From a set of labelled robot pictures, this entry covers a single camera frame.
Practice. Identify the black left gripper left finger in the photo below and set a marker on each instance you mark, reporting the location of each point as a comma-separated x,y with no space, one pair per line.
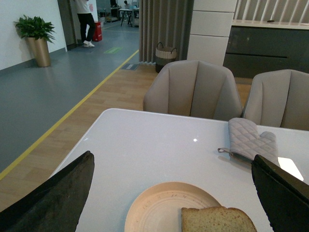
57,204

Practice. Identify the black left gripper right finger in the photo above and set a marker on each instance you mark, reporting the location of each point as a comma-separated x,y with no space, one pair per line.
284,198

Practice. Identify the slice of bread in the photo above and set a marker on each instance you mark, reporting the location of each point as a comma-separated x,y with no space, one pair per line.
216,219

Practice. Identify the grey quilted oven mitt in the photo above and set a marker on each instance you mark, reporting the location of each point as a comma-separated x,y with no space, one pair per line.
246,142

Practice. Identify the beige chair on right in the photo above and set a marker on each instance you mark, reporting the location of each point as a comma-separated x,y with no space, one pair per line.
279,99

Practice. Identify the beige chair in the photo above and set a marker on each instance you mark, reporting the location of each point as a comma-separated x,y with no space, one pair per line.
279,99
194,88

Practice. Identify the beige round plate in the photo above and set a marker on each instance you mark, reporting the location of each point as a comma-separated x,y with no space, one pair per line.
158,209

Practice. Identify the beige chair on left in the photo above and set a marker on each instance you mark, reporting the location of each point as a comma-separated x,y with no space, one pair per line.
194,88

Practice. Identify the dark grey cabinet counter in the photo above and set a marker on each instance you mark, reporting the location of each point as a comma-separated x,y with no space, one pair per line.
258,47

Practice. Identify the green plant in gold pot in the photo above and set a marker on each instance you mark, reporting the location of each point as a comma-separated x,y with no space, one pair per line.
37,33

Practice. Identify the person in black trousers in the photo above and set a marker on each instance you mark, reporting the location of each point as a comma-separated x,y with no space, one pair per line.
87,24

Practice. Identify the white pillar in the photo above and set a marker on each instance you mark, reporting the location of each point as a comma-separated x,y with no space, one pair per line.
210,29

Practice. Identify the background work table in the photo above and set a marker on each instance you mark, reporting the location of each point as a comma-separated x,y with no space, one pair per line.
132,16

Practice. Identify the grey slatted partition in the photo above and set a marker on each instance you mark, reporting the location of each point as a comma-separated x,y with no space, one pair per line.
165,21

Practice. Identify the woven basket with handles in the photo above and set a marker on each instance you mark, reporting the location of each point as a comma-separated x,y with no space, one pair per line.
163,56

